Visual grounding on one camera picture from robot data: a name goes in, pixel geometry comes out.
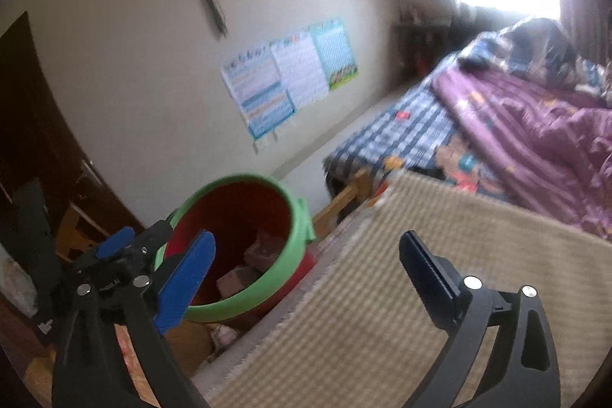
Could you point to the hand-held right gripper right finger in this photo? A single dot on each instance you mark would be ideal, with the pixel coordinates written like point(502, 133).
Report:
point(425, 274)

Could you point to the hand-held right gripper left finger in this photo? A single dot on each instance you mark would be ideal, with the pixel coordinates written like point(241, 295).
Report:
point(189, 279)

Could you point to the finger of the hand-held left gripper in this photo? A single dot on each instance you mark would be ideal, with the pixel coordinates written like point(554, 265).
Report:
point(155, 238)
point(114, 243)

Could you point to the red bin with green rim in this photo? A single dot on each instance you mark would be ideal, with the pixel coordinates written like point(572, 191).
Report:
point(248, 207)

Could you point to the wooden stool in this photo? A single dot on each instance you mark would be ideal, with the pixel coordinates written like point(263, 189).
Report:
point(76, 226)

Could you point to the pinkish box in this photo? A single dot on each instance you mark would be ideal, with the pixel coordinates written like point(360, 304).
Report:
point(262, 248)
point(236, 282)

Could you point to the plaid cartoon bedsheet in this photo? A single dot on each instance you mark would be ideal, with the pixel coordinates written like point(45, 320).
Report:
point(406, 131)

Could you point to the dark wooden door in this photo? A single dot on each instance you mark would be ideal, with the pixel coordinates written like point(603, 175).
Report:
point(38, 102)

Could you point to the purple quilt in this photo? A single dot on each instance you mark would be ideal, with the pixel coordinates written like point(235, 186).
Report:
point(526, 126)

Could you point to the dark side table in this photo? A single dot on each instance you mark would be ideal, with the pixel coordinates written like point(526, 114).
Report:
point(420, 47)

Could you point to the blue patchwork quilt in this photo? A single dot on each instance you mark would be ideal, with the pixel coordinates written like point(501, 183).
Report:
point(526, 49)

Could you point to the wooden bed frame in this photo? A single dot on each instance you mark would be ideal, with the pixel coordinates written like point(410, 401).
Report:
point(344, 197)

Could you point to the blue wall poster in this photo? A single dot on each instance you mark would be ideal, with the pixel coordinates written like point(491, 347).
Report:
point(256, 95)

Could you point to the white wall poster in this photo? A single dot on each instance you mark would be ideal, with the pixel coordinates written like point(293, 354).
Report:
point(301, 71)

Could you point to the green-edged wall poster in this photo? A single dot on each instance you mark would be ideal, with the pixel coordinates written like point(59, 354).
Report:
point(334, 54)

